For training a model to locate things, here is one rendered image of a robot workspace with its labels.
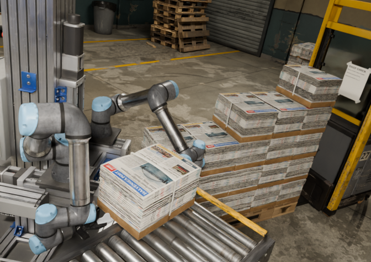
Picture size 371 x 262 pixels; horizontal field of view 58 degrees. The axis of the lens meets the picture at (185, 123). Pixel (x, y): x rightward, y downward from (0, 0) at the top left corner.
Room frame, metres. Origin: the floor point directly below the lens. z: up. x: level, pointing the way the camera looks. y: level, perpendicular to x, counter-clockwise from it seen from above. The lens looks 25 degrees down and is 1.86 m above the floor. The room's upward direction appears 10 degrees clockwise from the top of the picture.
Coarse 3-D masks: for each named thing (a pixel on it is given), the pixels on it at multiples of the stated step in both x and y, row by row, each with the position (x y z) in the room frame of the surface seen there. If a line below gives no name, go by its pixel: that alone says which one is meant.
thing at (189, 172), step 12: (156, 144) 1.49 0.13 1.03; (156, 156) 1.38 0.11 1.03; (168, 156) 1.39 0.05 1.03; (180, 156) 1.41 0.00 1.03; (168, 168) 1.29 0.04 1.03; (180, 168) 1.31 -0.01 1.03; (192, 168) 1.32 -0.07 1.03; (180, 180) 1.23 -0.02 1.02; (192, 180) 1.30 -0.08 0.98; (180, 192) 1.24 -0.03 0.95; (192, 192) 1.33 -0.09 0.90; (180, 204) 1.26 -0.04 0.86
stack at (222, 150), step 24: (144, 144) 2.02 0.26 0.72; (168, 144) 1.89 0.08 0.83; (192, 144) 1.94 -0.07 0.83; (216, 144) 2.00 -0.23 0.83; (240, 144) 2.07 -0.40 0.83; (264, 144) 2.20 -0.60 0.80; (288, 144) 2.35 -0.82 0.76; (216, 168) 1.99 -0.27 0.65; (264, 168) 2.24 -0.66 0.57; (216, 192) 2.01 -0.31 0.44; (264, 192) 2.29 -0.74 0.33; (264, 216) 2.34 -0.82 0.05
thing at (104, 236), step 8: (104, 232) 1.07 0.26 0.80; (112, 232) 1.08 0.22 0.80; (120, 232) 1.10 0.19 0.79; (88, 240) 1.01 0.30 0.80; (96, 240) 1.02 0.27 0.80; (104, 240) 1.03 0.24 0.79; (72, 248) 0.96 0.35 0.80; (80, 248) 0.96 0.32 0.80; (88, 248) 0.97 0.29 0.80; (112, 248) 1.07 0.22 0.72; (56, 256) 0.91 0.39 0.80; (64, 256) 0.91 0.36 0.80; (72, 256) 0.92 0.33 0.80; (80, 256) 0.94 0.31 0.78
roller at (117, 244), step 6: (114, 240) 1.04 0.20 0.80; (120, 240) 1.04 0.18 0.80; (114, 246) 1.02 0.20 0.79; (120, 246) 1.01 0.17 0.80; (126, 246) 1.02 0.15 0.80; (120, 252) 1.00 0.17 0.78; (126, 252) 0.99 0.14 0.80; (132, 252) 0.99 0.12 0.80; (126, 258) 0.97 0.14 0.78; (132, 258) 0.97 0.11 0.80; (138, 258) 0.97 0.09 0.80
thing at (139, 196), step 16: (112, 160) 1.27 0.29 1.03; (128, 160) 1.30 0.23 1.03; (112, 176) 1.17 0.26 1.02; (128, 176) 1.17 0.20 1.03; (144, 176) 1.19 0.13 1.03; (112, 192) 1.17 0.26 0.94; (128, 192) 1.10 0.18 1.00; (144, 192) 1.09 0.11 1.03; (160, 192) 1.13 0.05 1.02; (112, 208) 1.16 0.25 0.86; (128, 208) 1.11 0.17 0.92; (144, 208) 1.07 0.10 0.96; (160, 208) 1.15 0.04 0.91; (144, 224) 1.08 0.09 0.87
